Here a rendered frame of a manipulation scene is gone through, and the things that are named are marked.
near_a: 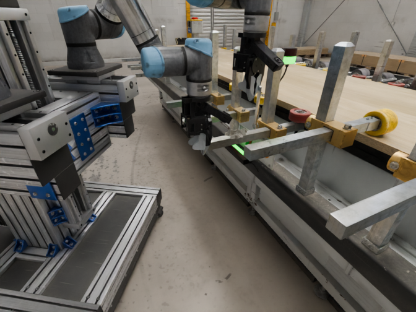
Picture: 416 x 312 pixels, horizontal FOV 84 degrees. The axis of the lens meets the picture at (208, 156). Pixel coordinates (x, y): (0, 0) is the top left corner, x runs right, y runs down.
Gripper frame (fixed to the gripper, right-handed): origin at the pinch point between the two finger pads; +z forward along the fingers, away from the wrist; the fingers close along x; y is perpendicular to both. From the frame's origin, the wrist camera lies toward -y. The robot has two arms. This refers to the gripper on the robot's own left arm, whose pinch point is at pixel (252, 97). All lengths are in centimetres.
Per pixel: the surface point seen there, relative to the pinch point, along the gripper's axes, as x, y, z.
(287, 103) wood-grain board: -29.1, 0.6, 8.9
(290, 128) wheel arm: -15.8, -8.8, 13.6
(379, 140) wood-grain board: -15.2, -37.7, 7.7
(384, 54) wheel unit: -121, -12, -5
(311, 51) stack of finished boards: -820, 326, 81
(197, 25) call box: -36, 68, -19
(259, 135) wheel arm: -2.2, -3.8, 13.9
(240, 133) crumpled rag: 5.6, -0.5, 11.7
